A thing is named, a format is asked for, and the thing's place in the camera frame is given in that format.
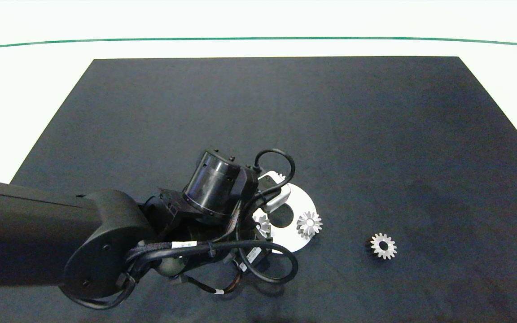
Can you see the small steel bevel gear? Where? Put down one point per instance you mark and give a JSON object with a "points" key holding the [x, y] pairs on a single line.
{"points": [[316, 226]]}

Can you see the steel gear with round hole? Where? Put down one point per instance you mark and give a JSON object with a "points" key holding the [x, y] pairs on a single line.
{"points": [[390, 248]]}

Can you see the round white plate with pins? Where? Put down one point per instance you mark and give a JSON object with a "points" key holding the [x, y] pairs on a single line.
{"points": [[301, 202]]}

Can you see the dark rectangular mat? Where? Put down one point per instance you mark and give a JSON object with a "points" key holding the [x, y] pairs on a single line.
{"points": [[375, 134]]}

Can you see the silver boxy wrist camera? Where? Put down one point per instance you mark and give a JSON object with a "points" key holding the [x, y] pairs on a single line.
{"points": [[278, 197]]}

